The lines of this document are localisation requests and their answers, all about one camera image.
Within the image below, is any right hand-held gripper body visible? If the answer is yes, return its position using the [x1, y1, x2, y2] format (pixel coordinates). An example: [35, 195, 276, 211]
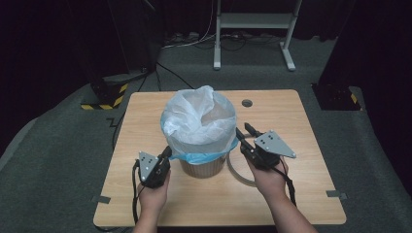
[242, 129, 297, 171]

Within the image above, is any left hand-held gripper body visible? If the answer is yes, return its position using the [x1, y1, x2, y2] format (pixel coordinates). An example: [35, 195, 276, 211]
[138, 150, 172, 189]

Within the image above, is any grey bin rim ring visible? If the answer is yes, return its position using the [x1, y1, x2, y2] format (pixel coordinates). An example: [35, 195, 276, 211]
[225, 133, 258, 188]

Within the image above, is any grey ribbed waste bin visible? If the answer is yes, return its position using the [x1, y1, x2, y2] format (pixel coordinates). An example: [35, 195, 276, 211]
[179, 153, 227, 180]

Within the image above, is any white plastic bag blue edge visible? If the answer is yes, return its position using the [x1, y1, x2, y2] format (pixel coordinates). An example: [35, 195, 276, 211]
[160, 84, 240, 166]

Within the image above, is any person's left hand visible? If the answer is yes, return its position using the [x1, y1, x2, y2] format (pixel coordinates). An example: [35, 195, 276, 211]
[136, 170, 172, 214]

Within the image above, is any person's right hand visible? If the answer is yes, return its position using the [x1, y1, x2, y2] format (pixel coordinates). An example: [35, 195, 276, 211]
[247, 157, 290, 202]

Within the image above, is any grey tape piece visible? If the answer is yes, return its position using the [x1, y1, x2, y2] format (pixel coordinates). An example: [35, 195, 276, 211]
[326, 189, 348, 200]
[91, 194, 112, 205]

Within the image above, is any black hazard-striped stand base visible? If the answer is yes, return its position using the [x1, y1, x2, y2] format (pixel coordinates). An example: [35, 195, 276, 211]
[80, 72, 130, 111]
[311, 83, 362, 112]

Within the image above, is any grey power strip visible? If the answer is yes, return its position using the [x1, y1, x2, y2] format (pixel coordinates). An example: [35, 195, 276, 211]
[165, 31, 201, 46]

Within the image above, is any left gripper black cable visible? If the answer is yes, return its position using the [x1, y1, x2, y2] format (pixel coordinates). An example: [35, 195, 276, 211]
[130, 159, 146, 226]

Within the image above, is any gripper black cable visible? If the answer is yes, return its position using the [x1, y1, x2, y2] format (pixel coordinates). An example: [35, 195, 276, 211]
[271, 157, 297, 208]
[130, 159, 146, 226]

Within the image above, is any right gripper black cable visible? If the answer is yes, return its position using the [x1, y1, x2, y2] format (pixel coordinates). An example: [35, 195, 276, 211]
[271, 157, 297, 208]

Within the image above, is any black floor cable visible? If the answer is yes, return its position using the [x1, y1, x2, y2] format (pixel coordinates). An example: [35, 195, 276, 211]
[154, 61, 197, 91]
[106, 111, 126, 151]

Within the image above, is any white floor cable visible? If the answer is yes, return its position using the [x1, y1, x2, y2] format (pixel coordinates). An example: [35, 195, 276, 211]
[161, 0, 217, 50]

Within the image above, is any grey metal stand frame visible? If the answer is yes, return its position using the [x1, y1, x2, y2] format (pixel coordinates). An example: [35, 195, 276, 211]
[212, 0, 303, 73]

